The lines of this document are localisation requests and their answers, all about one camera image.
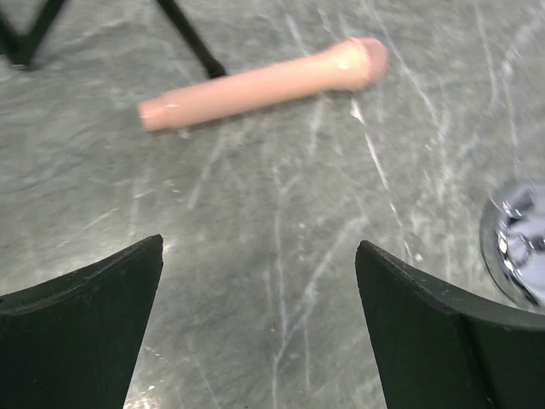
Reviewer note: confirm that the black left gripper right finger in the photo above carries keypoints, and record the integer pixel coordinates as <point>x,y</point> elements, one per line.
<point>439,346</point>

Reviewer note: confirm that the black music stand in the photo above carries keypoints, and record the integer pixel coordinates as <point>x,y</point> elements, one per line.
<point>20,49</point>

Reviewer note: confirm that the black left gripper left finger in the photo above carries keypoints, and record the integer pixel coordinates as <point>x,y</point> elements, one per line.
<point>73,341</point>

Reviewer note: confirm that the chrome wine glass rack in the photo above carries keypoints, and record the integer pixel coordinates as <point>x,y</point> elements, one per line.
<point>511,237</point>

